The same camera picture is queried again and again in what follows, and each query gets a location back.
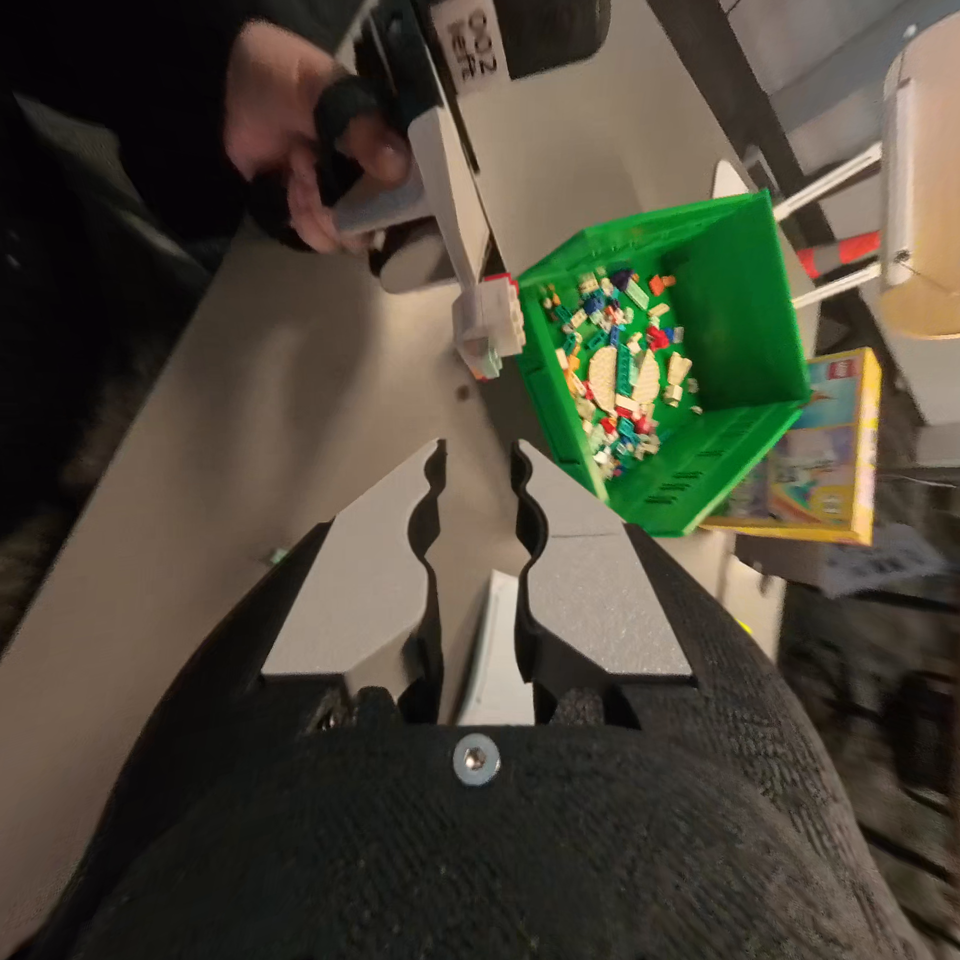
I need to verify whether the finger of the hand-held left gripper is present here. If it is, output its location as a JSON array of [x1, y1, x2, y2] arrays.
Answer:
[[377, 223, 471, 297], [407, 103, 495, 292]]

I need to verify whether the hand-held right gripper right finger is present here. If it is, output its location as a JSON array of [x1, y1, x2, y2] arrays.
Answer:
[[513, 439, 694, 708]]

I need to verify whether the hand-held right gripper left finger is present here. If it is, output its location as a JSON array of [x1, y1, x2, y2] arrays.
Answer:
[[260, 439, 449, 708]]

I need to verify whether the white chicken lego assembly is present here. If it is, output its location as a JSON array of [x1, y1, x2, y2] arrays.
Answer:
[[451, 273, 527, 383]]

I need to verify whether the person's left forearm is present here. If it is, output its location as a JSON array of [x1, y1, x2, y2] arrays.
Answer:
[[45, 0, 252, 196]]

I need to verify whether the lego instruction booklet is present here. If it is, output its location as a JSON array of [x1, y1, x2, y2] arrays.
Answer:
[[456, 568, 538, 727]]

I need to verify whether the pile of loose lego pieces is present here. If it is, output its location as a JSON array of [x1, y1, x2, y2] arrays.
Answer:
[[538, 264, 706, 483]]

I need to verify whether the yellow lego box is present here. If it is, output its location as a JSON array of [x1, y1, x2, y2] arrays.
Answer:
[[699, 345, 884, 547]]

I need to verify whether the person's left hand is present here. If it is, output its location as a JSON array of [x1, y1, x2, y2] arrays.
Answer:
[[223, 21, 414, 254]]

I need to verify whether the printed paper sheet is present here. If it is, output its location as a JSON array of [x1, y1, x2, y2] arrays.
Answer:
[[813, 523, 950, 600]]

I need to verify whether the green plastic bin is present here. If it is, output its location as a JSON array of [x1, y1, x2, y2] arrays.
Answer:
[[514, 188, 816, 539]]

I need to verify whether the red and white striped bar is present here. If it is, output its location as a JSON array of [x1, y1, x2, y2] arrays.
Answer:
[[795, 231, 883, 280]]

